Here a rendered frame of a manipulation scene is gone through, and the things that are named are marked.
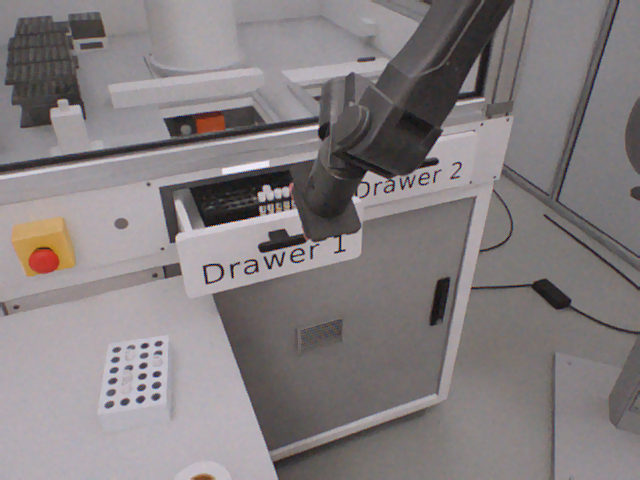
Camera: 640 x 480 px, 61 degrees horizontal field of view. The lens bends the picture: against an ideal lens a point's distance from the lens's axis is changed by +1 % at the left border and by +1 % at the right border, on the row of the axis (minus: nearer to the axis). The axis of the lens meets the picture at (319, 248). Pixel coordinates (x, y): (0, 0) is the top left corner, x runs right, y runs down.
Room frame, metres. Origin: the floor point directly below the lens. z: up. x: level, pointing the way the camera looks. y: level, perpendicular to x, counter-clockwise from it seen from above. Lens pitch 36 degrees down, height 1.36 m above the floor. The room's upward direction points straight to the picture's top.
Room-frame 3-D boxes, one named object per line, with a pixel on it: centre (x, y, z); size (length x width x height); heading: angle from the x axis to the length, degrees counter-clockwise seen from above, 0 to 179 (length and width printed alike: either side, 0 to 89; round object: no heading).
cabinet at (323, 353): (1.27, 0.25, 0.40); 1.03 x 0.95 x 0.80; 112
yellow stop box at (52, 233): (0.67, 0.42, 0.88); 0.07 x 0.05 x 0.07; 112
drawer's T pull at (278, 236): (0.65, 0.06, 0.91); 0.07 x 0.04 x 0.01; 112
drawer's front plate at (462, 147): (0.92, -0.17, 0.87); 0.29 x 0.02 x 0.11; 112
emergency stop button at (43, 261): (0.64, 0.41, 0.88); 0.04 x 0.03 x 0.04; 112
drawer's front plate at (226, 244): (0.67, 0.07, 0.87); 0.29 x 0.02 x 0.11; 112
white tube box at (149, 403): (0.49, 0.25, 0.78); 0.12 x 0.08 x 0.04; 12
